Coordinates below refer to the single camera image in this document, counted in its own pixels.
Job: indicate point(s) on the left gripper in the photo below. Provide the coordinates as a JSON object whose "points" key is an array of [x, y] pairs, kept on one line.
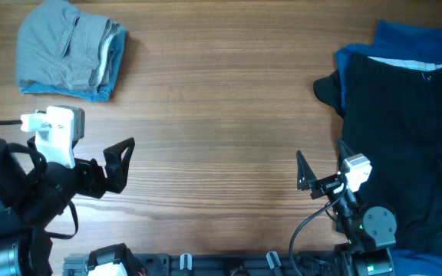
{"points": [[117, 169]]}

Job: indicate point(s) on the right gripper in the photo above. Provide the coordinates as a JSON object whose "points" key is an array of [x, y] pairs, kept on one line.
{"points": [[306, 176]]}

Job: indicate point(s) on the grey shorts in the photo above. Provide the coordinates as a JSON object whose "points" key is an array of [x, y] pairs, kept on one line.
{"points": [[58, 44]]}

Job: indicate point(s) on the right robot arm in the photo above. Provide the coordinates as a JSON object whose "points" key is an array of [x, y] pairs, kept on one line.
{"points": [[369, 228]]}

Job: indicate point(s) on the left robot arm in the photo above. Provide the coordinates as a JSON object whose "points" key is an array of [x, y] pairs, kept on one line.
{"points": [[33, 191]]}

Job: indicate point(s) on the folded light blue jeans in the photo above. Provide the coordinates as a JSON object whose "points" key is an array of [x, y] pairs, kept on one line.
{"points": [[103, 79]]}

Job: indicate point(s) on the black garment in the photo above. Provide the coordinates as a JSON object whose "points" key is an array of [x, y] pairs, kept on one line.
{"points": [[393, 116]]}

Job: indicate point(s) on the blue shirt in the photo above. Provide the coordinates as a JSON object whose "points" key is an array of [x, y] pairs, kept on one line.
{"points": [[396, 42]]}

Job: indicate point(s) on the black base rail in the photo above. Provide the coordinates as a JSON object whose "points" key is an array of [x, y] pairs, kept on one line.
{"points": [[119, 260]]}

